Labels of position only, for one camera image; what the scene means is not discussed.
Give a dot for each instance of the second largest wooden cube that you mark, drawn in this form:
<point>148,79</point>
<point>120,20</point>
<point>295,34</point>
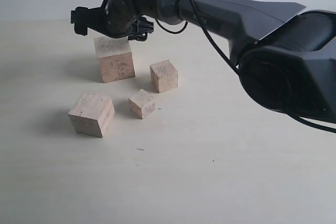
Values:
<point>92,114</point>

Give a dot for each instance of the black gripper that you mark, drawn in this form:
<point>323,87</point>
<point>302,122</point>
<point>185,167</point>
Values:
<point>118,19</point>

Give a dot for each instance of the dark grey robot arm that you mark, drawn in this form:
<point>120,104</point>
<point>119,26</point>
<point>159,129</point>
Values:
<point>284,55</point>

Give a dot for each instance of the third largest wooden cube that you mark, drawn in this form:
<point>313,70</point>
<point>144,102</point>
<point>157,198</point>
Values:
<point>164,76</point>

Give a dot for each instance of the smallest wooden cube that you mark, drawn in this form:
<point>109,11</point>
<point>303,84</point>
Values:
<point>142,103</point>

